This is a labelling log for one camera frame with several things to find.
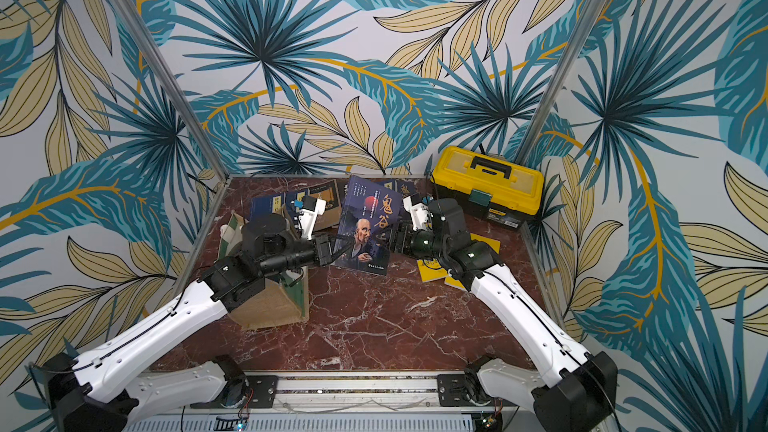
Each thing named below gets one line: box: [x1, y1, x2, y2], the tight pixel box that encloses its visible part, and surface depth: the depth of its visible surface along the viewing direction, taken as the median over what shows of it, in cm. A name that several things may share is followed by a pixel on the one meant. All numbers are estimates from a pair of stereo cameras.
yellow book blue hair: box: [416, 258, 448, 283], surface depth 94 cm
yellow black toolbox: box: [431, 146, 545, 229], surface depth 100 cm
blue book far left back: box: [250, 194, 284, 221], surface depth 112 cm
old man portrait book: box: [334, 175, 403, 276], surface depth 70 cm
